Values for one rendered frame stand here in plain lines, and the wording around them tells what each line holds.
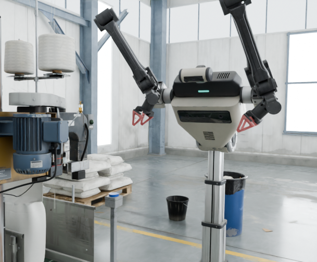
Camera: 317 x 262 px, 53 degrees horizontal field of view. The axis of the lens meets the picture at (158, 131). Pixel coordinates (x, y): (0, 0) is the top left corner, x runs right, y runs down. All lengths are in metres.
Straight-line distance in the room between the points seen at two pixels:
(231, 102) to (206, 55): 8.40
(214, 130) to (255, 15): 8.24
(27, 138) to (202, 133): 0.94
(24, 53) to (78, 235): 1.21
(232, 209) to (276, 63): 6.37
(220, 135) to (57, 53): 0.94
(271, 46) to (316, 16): 1.26
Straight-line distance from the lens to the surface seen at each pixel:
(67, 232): 2.33
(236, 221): 3.73
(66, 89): 7.46
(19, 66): 1.69
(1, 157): 1.53
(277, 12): 9.79
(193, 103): 1.73
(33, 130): 1.37
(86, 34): 7.95
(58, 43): 1.50
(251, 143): 9.51
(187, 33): 10.45
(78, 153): 1.84
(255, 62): 1.37
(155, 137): 10.36
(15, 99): 1.38
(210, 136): 1.82
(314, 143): 9.28
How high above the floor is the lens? 1.34
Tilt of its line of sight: 3 degrees down
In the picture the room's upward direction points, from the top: 1 degrees clockwise
